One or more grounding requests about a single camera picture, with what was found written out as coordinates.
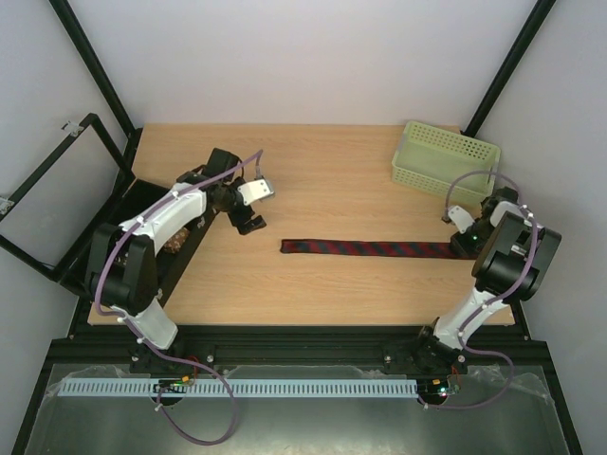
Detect red navy striped tie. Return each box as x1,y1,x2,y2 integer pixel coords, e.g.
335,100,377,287
280,239,463,260

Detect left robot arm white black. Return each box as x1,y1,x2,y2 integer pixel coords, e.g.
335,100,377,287
85,149,275,351

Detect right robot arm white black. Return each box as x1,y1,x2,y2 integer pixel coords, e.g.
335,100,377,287
412,187,561,373

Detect brown patterned rolled tie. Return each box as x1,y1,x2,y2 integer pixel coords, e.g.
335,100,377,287
162,227,190,254

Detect light green plastic basket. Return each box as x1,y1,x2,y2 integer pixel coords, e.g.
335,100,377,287
392,120,501,205

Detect black open box lid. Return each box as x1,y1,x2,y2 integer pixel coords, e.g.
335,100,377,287
1,113,135,282

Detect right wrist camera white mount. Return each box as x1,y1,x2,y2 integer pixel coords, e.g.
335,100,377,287
442,205,475,233

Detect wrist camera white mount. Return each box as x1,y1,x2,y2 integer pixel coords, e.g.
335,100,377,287
442,205,475,233
237,178,275,206

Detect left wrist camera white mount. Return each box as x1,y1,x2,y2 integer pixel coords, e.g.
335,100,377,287
237,178,275,206

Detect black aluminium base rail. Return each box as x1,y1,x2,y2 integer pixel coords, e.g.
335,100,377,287
43,325,555,377

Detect right black frame post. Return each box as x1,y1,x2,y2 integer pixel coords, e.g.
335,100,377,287
462,0,557,137

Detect black frame post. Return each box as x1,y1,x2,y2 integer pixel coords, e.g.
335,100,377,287
462,0,557,137
47,0,137,138

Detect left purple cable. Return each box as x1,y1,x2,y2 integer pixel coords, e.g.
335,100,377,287
93,149,265,445

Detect light blue slotted cable duct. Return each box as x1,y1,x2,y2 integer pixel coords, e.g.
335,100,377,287
57,378,418,399

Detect left black frame post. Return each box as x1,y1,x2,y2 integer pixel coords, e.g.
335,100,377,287
47,0,137,138

